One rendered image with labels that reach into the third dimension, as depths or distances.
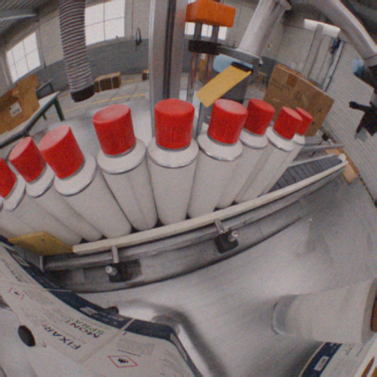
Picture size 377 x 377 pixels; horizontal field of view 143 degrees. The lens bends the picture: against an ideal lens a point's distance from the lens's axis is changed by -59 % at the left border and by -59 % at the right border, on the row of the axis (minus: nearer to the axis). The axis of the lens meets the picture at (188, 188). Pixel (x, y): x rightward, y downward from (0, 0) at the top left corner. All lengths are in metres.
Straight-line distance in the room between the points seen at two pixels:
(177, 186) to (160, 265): 0.19
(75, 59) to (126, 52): 5.31
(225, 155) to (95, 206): 0.14
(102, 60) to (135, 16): 1.75
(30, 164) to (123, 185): 0.10
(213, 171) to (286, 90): 0.66
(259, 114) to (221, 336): 0.32
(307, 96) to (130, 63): 5.22
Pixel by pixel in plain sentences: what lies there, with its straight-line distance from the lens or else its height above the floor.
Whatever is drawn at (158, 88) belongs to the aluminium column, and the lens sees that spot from 0.25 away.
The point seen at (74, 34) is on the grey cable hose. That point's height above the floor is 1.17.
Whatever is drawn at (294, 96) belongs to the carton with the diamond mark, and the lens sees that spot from 0.75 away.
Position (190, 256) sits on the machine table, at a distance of 0.31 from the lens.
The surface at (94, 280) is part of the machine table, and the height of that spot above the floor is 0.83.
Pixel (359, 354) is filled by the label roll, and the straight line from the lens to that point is 0.42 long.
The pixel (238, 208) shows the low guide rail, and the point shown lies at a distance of 0.27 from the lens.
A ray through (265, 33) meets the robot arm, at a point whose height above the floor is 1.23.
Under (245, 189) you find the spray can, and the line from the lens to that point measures 0.28.
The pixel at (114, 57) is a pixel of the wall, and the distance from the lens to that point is 5.59.
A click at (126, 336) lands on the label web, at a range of 0.16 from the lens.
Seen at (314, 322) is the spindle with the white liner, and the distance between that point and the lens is 0.25.
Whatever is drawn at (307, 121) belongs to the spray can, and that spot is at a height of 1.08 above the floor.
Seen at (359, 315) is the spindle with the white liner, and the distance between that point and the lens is 0.22.
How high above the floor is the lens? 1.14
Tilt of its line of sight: 55 degrees down
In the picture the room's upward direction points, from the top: 10 degrees clockwise
